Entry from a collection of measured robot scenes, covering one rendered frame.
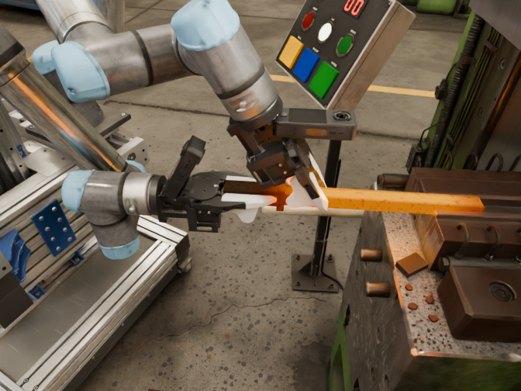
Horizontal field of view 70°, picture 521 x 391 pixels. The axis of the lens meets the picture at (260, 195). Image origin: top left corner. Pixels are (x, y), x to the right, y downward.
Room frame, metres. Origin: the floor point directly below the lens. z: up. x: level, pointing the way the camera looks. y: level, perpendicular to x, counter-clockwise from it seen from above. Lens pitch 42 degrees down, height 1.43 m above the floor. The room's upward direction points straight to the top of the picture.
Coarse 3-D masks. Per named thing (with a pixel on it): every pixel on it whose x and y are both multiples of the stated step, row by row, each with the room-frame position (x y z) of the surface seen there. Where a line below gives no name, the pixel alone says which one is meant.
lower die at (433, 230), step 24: (432, 168) 0.57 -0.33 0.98; (432, 192) 0.48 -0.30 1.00; (456, 192) 0.49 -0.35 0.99; (480, 192) 0.49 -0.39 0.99; (504, 192) 0.49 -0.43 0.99; (432, 216) 0.44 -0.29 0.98; (456, 216) 0.42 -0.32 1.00; (480, 216) 0.42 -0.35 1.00; (504, 216) 0.42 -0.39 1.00; (432, 240) 0.41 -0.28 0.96; (456, 240) 0.38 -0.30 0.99; (480, 240) 0.38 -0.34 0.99; (504, 240) 0.38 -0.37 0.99; (432, 264) 0.38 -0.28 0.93
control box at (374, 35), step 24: (312, 0) 1.15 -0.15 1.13; (336, 0) 1.05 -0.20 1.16; (384, 0) 0.91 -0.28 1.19; (312, 24) 1.08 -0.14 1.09; (336, 24) 1.00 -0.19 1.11; (360, 24) 0.92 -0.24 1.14; (384, 24) 0.87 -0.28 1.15; (408, 24) 0.90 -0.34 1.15; (312, 48) 1.02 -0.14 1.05; (336, 48) 0.94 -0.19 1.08; (360, 48) 0.87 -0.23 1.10; (384, 48) 0.88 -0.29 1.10; (288, 72) 1.05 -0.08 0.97; (312, 72) 0.96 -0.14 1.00; (360, 72) 0.86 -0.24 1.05; (312, 96) 0.90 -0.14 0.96; (336, 96) 0.84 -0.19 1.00; (360, 96) 0.86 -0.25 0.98
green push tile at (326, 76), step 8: (328, 64) 0.92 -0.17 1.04; (320, 72) 0.92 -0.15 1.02; (328, 72) 0.90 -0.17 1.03; (336, 72) 0.87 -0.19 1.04; (312, 80) 0.93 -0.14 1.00; (320, 80) 0.90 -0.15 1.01; (328, 80) 0.88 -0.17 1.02; (312, 88) 0.91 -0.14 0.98; (320, 88) 0.88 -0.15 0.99; (328, 88) 0.87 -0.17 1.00; (320, 96) 0.87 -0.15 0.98
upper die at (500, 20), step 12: (480, 0) 0.54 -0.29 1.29; (492, 0) 0.51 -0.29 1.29; (504, 0) 0.48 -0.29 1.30; (516, 0) 0.46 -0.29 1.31; (480, 12) 0.53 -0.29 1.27; (492, 12) 0.50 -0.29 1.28; (504, 12) 0.47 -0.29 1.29; (516, 12) 0.45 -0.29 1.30; (492, 24) 0.49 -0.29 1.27; (504, 24) 0.46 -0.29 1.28; (516, 24) 0.44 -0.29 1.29; (504, 36) 0.45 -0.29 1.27; (516, 36) 0.43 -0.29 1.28
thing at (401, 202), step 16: (224, 192) 0.46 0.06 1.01; (240, 192) 0.46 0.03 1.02; (256, 192) 0.46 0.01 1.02; (272, 192) 0.46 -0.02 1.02; (288, 192) 0.46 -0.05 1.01; (336, 192) 0.47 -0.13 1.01; (352, 192) 0.47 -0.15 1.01; (368, 192) 0.47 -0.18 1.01; (384, 192) 0.47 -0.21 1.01; (400, 192) 0.47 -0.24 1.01; (416, 192) 0.47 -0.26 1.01; (336, 208) 0.45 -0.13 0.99; (352, 208) 0.45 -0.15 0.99; (368, 208) 0.45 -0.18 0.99; (384, 208) 0.44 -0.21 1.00; (400, 208) 0.44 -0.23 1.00; (416, 208) 0.44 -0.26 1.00; (432, 208) 0.44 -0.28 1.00; (448, 208) 0.44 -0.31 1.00; (464, 208) 0.44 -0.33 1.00; (480, 208) 0.43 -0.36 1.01
